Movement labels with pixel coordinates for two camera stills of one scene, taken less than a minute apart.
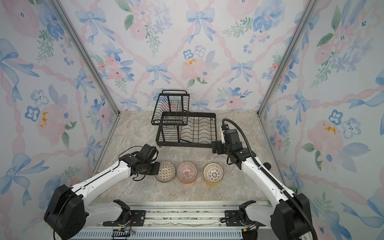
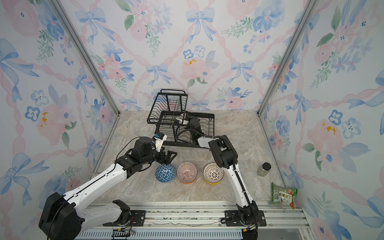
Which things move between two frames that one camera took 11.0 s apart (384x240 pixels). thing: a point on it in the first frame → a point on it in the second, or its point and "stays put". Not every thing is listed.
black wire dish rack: (178, 127) stays put
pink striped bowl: (187, 172) stays put
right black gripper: (218, 144) → (193, 119)
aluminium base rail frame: (172, 220) stays put
